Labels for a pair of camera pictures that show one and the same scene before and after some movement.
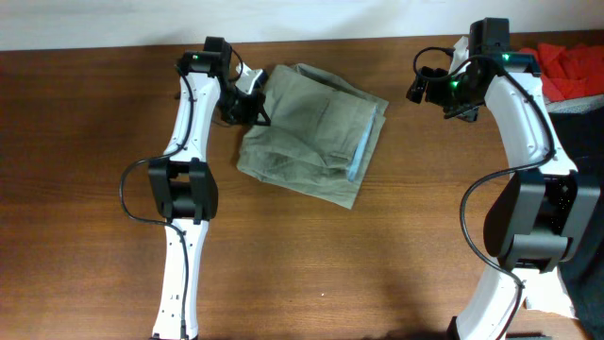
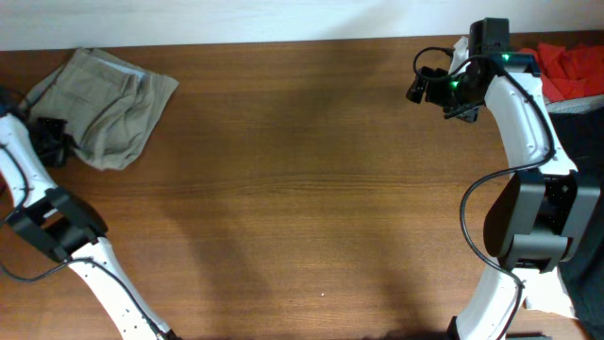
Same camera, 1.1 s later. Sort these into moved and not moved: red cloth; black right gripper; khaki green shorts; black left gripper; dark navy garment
Moved: khaki green shorts; black left gripper
Not moved: red cloth; black right gripper; dark navy garment
